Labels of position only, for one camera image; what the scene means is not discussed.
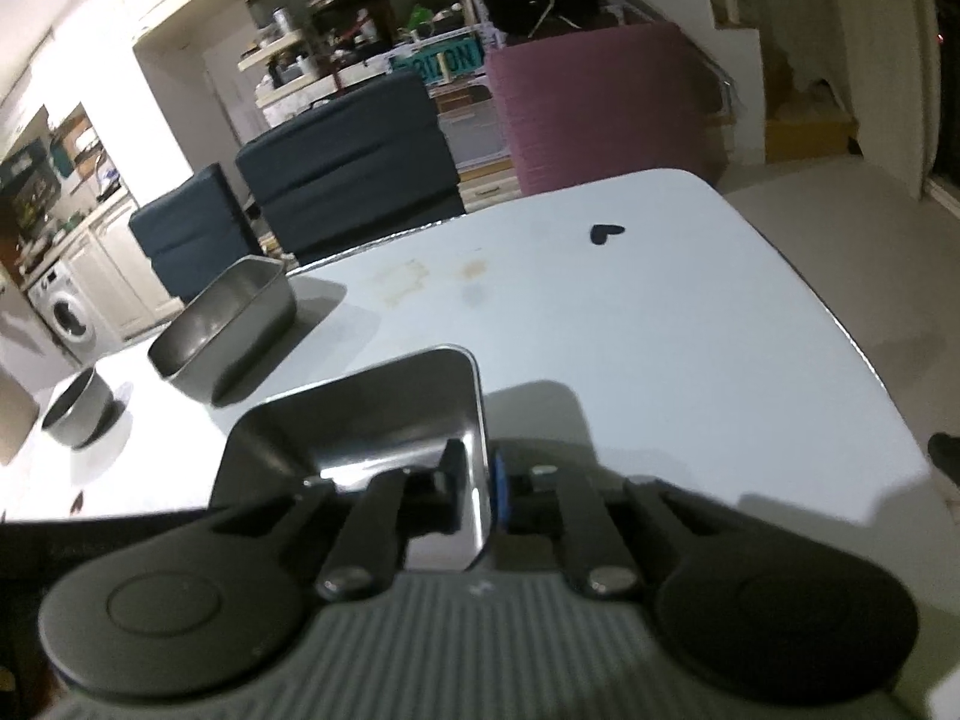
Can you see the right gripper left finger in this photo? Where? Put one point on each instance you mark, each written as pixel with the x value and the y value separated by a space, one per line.
pixel 434 497

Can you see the dark blue chair left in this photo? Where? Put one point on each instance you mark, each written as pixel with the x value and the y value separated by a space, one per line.
pixel 193 233

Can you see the round steel bowl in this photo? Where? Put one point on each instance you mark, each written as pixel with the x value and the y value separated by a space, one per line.
pixel 76 414

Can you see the teal sign box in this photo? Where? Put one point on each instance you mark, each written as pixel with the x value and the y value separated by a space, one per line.
pixel 443 62

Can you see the maroon chair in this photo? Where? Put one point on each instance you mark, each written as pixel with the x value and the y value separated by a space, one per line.
pixel 589 105

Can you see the square steel tray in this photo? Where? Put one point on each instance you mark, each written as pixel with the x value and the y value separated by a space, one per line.
pixel 400 414

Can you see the dark blue chair right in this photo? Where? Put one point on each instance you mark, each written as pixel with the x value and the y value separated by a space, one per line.
pixel 362 167

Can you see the dark blue chair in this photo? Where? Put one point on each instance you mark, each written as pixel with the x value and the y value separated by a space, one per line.
pixel 362 167
pixel 193 233

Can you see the kitchen cabinet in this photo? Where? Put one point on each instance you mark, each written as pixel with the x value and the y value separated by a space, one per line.
pixel 108 264

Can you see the white washing machine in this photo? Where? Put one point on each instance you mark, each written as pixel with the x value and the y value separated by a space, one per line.
pixel 70 314

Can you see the beige electric kettle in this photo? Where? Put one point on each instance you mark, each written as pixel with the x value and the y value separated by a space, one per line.
pixel 18 414

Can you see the rectangular steel tray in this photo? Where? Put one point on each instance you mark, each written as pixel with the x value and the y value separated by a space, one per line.
pixel 226 329

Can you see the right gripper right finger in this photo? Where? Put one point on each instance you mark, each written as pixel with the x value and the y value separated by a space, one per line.
pixel 524 496

